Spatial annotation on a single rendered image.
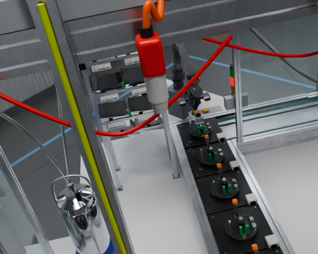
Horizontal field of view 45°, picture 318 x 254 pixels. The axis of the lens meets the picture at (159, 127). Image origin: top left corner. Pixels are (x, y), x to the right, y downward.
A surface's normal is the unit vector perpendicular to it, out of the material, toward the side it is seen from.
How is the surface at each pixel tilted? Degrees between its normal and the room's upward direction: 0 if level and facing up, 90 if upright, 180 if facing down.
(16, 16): 90
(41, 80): 90
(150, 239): 0
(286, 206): 0
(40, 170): 0
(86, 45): 90
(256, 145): 90
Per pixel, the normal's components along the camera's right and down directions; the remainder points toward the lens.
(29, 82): 0.71, 0.31
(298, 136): 0.15, 0.55
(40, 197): -0.15, -0.81
